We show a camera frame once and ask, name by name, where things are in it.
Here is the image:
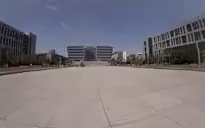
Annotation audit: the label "wide grey building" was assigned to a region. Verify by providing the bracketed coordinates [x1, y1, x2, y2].
[66, 45, 114, 62]

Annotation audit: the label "pale building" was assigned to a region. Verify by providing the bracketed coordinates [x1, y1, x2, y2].
[111, 50, 128, 63]

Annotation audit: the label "pale concrete slab plaza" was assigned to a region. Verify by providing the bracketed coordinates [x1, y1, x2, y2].
[0, 64, 205, 128]

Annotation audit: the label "row of small trees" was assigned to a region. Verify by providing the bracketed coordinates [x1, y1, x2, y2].
[0, 46, 68, 68]
[145, 45, 205, 66]

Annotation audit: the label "dark verge strip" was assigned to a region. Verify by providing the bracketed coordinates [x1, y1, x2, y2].
[0, 65, 63, 78]
[131, 63, 205, 73]

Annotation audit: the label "white office building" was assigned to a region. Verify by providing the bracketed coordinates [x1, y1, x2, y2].
[142, 12, 205, 66]

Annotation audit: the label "pale pole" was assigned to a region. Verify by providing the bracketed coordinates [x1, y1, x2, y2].
[195, 40, 202, 66]

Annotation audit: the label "dark glass building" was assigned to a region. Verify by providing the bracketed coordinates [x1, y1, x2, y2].
[0, 15, 38, 67]

